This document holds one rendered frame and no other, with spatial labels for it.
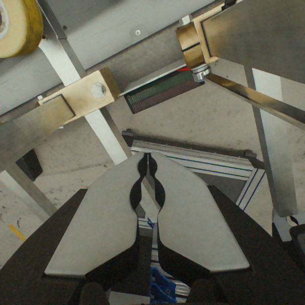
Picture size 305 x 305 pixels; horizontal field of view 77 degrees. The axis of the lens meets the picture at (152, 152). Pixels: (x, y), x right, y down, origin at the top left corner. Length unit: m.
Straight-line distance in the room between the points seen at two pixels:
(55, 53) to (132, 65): 0.15
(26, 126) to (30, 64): 0.36
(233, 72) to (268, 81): 0.90
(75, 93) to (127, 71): 0.15
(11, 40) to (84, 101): 0.12
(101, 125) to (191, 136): 0.96
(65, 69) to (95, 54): 0.20
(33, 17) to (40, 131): 0.12
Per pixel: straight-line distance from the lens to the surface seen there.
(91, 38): 0.53
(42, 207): 0.53
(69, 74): 0.34
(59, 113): 0.31
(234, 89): 0.23
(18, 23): 0.26
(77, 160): 1.47
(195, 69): 0.27
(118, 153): 0.36
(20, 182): 0.51
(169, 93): 0.43
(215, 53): 0.23
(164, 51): 0.42
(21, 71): 0.63
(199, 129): 1.24
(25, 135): 0.25
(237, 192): 1.28
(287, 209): 0.43
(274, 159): 0.35
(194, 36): 0.26
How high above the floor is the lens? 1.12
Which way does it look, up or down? 60 degrees down
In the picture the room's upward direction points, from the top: 172 degrees counter-clockwise
